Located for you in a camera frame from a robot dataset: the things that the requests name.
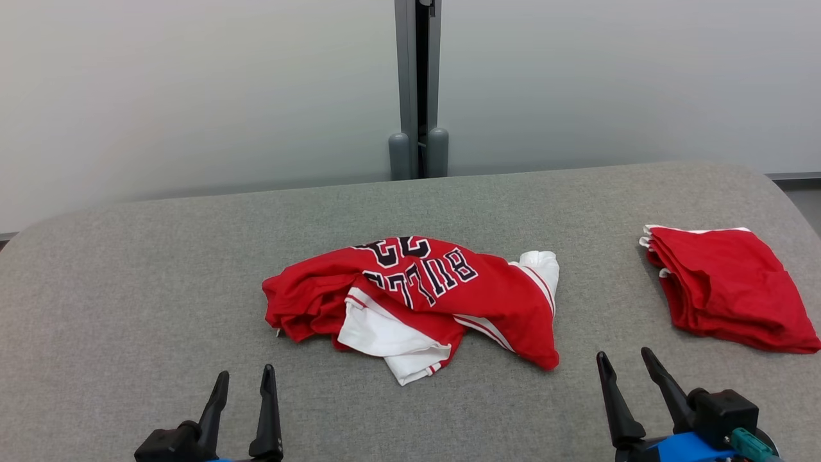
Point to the grey metal partition post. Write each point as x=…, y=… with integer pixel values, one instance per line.
x=405, y=64

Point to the red shorts with white stripe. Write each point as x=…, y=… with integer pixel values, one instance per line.
x=725, y=282

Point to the teal right camera connector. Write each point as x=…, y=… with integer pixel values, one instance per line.
x=750, y=444

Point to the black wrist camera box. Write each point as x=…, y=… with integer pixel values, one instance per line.
x=163, y=446
x=725, y=414

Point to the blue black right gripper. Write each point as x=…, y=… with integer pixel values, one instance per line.
x=680, y=449

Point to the red white lettered jersey shirt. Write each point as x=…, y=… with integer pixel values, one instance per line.
x=500, y=301

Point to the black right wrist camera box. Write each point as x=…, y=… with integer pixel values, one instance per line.
x=725, y=414

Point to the grey cylindrical post cap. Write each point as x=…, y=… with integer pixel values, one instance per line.
x=438, y=153
x=399, y=157

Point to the grey fabric sofa cushion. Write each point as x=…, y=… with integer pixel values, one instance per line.
x=192, y=256

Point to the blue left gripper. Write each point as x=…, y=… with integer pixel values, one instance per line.
x=221, y=460

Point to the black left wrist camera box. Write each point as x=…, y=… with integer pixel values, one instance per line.
x=163, y=446

